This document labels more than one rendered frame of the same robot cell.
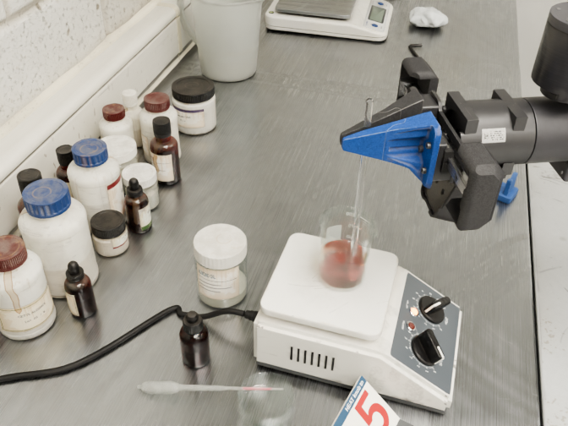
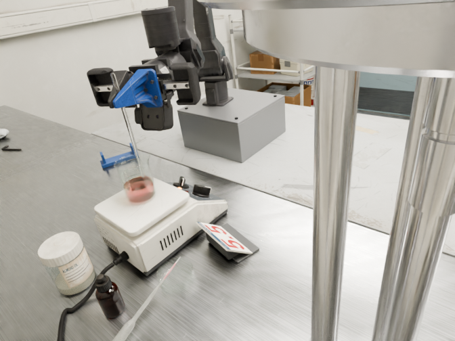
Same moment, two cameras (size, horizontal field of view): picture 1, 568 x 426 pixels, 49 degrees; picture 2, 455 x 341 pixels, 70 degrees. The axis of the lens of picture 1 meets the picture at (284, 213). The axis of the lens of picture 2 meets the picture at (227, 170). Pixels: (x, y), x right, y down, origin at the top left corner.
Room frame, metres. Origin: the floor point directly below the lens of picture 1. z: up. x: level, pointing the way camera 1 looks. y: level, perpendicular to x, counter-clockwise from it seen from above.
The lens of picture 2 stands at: (0.10, 0.27, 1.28)
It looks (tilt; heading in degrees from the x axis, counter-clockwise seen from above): 30 degrees down; 300
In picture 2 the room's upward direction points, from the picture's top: 8 degrees counter-clockwise
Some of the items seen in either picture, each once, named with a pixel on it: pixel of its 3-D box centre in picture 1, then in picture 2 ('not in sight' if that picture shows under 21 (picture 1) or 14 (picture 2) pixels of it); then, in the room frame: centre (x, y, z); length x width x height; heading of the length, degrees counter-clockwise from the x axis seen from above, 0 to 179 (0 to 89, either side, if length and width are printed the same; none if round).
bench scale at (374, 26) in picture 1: (330, 11); not in sight; (1.34, -0.09, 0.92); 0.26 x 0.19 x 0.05; 79
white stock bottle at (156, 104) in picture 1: (160, 128); not in sight; (0.79, 0.19, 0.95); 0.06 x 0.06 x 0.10
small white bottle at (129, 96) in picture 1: (133, 117); not in sight; (0.83, 0.23, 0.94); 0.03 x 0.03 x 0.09
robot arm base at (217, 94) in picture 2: not in sight; (216, 91); (0.52, -0.47, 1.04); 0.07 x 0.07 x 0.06; 88
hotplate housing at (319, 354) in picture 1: (352, 317); (160, 215); (0.45, -0.08, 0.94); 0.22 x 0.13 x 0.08; 74
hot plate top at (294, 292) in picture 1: (331, 282); (141, 202); (0.45, -0.05, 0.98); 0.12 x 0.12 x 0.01; 74
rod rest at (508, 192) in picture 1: (483, 176); (118, 154); (0.74, -0.28, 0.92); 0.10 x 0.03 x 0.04; 54
